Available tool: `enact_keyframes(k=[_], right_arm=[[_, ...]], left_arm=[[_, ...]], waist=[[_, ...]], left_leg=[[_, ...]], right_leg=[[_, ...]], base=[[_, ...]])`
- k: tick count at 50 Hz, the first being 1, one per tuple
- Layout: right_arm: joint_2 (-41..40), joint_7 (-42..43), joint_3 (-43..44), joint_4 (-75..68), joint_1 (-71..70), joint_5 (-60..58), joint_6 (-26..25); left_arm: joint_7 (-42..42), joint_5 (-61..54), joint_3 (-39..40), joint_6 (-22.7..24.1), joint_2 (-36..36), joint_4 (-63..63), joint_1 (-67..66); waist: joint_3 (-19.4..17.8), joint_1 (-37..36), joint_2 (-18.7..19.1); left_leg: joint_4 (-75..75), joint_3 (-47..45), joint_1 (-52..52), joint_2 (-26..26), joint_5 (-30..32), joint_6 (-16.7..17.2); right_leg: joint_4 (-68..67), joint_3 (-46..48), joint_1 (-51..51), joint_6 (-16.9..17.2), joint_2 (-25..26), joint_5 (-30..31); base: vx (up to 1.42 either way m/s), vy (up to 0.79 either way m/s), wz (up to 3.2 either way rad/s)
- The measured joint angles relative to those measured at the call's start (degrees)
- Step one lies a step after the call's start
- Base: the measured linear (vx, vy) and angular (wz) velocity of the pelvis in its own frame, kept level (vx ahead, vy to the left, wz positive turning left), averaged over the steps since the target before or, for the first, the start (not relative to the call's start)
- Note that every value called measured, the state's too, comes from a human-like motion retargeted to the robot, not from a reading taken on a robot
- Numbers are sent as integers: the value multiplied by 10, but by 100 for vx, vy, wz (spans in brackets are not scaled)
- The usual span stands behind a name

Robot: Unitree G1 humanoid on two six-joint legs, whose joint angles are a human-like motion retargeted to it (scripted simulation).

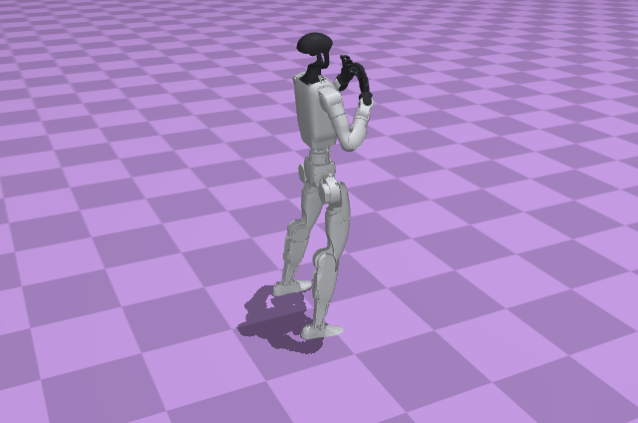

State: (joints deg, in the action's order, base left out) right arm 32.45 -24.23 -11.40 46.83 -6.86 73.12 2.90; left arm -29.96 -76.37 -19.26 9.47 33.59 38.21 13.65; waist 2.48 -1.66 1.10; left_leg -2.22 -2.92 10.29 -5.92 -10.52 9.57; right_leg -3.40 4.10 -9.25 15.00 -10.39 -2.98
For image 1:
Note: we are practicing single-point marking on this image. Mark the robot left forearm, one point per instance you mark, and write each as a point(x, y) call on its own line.
point(337, 85)

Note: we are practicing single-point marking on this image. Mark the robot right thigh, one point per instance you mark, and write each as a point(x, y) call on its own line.
point(337, 216)

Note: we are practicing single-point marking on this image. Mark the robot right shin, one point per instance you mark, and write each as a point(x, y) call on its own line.
point(324, 280)

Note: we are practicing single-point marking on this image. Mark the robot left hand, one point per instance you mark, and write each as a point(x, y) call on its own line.
point(345, 77)

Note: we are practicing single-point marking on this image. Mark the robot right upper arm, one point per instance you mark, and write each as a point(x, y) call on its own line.
point(331, 102)

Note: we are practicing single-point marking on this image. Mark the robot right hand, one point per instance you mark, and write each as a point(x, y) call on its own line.
point(363, 83)

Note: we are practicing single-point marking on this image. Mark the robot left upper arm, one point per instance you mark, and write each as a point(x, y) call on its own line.
point(295, 77)

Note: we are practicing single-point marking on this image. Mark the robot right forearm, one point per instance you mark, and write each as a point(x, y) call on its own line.
point(358, 128)

